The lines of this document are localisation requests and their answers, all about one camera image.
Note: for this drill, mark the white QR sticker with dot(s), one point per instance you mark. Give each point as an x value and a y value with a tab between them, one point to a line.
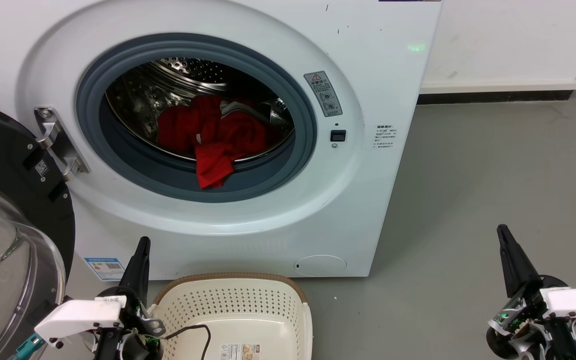
42	167

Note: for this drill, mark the blue energy label sticker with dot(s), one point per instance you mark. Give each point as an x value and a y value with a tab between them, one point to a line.
105	268

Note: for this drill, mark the stainless steel washing machine drum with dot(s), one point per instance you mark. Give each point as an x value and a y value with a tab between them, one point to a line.
168	80

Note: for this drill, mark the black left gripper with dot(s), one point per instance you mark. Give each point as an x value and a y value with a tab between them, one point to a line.
133	347

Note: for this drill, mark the grey rubber door gasket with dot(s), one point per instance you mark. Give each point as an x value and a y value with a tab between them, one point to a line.
288	165

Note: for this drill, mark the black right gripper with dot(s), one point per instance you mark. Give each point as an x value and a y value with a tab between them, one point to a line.
530	300

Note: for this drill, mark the white front-load washing machine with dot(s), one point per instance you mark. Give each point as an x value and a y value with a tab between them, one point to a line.
378	75

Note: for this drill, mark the white and black wall baseboard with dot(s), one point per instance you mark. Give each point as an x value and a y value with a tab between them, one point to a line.
498	90

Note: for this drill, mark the small printed text label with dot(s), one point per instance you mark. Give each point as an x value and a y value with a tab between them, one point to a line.
384	137

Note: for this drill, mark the white printed label sticker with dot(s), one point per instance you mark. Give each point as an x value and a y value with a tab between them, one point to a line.
240	352

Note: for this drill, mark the grey warning sticker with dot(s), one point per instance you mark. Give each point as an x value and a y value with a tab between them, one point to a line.
323	94

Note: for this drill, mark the black door latch socket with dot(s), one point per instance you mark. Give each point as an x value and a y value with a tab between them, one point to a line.
338	135

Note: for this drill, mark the cream perforated laundry basket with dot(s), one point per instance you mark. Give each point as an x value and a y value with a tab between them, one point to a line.
248	310

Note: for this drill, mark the red garment with white stripes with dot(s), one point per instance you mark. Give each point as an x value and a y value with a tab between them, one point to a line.
215	165

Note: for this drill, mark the round drain filter cover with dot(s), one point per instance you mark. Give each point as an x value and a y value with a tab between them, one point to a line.
320	265

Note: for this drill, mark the washing machine door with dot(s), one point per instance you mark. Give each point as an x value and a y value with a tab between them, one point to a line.
3	150

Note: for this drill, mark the silver metal door hinge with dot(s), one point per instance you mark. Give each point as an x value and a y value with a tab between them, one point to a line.
60	145

